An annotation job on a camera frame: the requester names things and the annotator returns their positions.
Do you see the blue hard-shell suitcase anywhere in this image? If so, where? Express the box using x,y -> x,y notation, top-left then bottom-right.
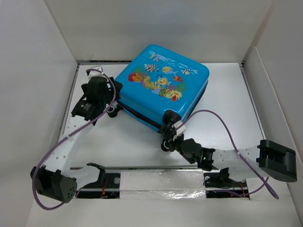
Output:
107,44 -> 210,152

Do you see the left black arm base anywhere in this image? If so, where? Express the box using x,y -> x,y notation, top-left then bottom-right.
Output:
75,173 -> 121,199

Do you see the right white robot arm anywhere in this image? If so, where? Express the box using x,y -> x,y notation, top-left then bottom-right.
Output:
163,137 -> 297,186

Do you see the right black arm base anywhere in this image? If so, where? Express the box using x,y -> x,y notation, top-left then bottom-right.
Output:
203,172 -> 250,199

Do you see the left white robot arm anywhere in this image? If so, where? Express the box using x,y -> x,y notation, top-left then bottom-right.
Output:
30,75 -> 118,210

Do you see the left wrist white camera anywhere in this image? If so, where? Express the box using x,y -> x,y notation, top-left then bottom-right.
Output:
86,65 -> 103,80

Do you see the wrist white camera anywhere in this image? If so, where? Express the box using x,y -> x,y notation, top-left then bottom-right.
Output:
86,65 -> 103,80
172,121 -> 186,141

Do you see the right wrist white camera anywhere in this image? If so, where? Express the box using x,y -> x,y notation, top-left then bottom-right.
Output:
172,121 -> 186,141

